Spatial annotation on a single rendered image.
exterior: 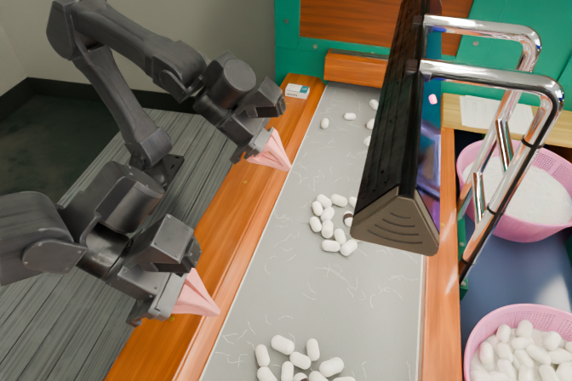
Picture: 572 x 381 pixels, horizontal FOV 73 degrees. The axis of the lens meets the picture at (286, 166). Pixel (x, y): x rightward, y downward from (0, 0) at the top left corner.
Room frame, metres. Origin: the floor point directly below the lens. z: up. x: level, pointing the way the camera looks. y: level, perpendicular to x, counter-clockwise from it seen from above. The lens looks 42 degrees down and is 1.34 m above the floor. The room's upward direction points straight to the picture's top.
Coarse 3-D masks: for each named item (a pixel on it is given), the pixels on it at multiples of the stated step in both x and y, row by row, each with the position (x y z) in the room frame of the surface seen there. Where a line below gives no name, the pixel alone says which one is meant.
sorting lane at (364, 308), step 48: (336, 96) 0.96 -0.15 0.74; (336, 144) 0.75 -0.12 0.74; (288, 192) 0.58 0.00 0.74; (336, 192) 0.58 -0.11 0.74; (288, 240) 0.45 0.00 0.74; (240, 288) 0.35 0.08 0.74; (288, 288) 0.35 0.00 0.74; (336, 288) 0.35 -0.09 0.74; (384, 288) 0.35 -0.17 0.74; (240, 336) 0.27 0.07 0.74; (288, 336) 0.27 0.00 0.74; (336, 336) 0.27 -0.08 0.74; (384, 336) 0.27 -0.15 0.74
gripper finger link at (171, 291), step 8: (192, 272) 0.27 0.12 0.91; (168, 280) 0.25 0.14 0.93; (176, 280) 0.26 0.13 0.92; (184, 280) 0.26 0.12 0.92; (192, 280) 0.26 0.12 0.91; (200, 280) 0.27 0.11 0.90; (168, 288) 0.24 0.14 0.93; (176, 288) 0.25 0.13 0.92; (192, 288) 0.26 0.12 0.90; (200, 288) 0.26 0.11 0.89; (160, 296) 0.23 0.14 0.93; (168, 296) 0.23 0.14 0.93; (176, 296) 0.24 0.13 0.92; (208, 296) 0.26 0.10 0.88; (160, 304) 0.22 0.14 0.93; (168, 304) 0.22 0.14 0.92; (160, 312) 0.21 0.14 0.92; (168, 312) 0.22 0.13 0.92; (160, 320) 0.21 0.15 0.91
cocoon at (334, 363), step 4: (332, 360) 0.23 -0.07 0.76; (336, 360) 0.23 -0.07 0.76; (340, 360) 0.23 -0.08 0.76; (324, 364) 0.22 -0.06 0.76; (328, 364) 0.22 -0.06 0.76; (332, 364) 0.22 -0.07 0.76; (336, 364) 0.22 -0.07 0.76; (340, 364) 0.22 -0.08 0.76; (320, 368) 0.22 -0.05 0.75; (324, 368) 0.22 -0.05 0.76; (328, 368) 0.22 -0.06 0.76; (332, 368) 0.22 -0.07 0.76; (336, 368) 0.22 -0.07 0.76; (340, 368) 0.22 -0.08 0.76; (324, 372) 0.21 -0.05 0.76; (328, 372) 0.21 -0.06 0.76; (332, 372) 0.21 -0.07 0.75; (336, 372) 0.21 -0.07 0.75; (324, 376) 0.21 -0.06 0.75; (328, 376) 0.21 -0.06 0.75
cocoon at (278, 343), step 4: (276, 336) 0.26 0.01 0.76; (280, 336) 0.26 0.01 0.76; (272, 340) 0.26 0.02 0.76; (276, 340) 0.25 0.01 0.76; (280, 340) 0.25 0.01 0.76; (284, 340) 0.25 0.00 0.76; (288, 340) 0.26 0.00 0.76; (272, 344) 0.25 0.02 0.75; (276, 344) 0.25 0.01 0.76; (280, 344) 0.25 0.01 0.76; (284, 344) 0.25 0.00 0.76; (288, 344) 0.25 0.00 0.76; (292, 344) 0.25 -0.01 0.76; (276, 348) 0.25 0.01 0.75; (280, 348) 0.25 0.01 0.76; (284, 348) 0.24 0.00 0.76; (288, 348) 0.24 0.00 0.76; (292, 348) 0.24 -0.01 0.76; (284, 352) 0.24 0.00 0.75; (288, 352) 0.24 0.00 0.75; (292, 352) 0.24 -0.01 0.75
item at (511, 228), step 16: (480, 144) 0.72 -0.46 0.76; (512, 144) 0.72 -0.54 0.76; (464, 160) 0.68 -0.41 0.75; (544, 160) 0.68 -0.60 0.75; (560, 160) 0.66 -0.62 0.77; (560, 176) 0.63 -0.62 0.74; (512, 224) 0.49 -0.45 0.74; (528, 224) 0.47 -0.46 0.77; (544, 224) 0.47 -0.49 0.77; (560, 224) 0.47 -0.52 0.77; (512, 240) 0.50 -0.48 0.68; (528, 240) 0.49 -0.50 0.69
